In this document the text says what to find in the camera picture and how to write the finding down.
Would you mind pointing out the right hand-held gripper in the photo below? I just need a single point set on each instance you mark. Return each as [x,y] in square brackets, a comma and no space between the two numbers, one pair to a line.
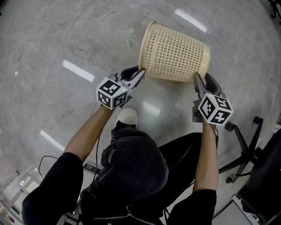
[215,109]

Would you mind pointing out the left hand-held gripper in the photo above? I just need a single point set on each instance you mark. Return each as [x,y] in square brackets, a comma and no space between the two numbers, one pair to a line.
[111,92]

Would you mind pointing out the beige plastic mesh basket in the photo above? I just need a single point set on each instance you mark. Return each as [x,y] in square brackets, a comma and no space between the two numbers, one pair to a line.
[175,53]

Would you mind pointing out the person's right forearm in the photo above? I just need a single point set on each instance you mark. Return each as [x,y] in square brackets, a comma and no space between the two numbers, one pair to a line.
[206,158]

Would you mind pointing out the person's left forearm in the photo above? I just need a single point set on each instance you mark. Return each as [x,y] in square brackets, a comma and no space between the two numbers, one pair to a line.
[86,135]

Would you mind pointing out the person's left white shoe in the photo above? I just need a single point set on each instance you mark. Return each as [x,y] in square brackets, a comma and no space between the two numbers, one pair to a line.
[127,116]

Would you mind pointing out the person's black trousers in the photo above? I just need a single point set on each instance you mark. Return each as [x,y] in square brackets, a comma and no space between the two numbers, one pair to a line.
[135,163]

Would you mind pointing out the black office chair with headrest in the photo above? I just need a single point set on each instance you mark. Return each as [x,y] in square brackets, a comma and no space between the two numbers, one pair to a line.
[267,163]

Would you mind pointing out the white metal shelf rack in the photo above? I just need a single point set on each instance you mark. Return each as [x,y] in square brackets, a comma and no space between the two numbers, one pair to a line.
[248,212]

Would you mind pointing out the person's black jacket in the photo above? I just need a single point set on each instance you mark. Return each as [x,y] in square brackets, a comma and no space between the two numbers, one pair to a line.
[51,191]

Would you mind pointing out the white frame table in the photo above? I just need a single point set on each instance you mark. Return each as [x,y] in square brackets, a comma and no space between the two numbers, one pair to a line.
[11,196]

